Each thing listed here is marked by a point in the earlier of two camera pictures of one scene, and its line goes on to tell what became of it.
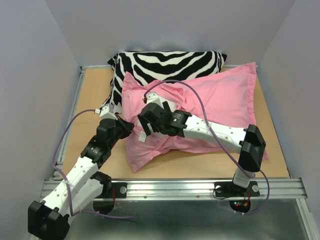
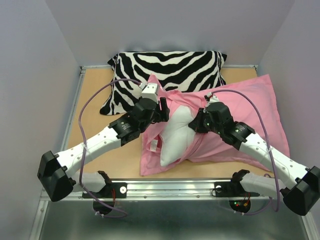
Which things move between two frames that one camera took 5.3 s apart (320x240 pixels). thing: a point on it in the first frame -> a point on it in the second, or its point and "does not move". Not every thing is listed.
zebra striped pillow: [158, 66] does not move
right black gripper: [144, 122] -> [195, 123]
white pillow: [143, 136] -> [177, 137]
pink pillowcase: [228, 98] -> [252, 101]
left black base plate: [119, 190] does not move
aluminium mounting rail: [270, 189] does not move
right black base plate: [229, 189] does not move
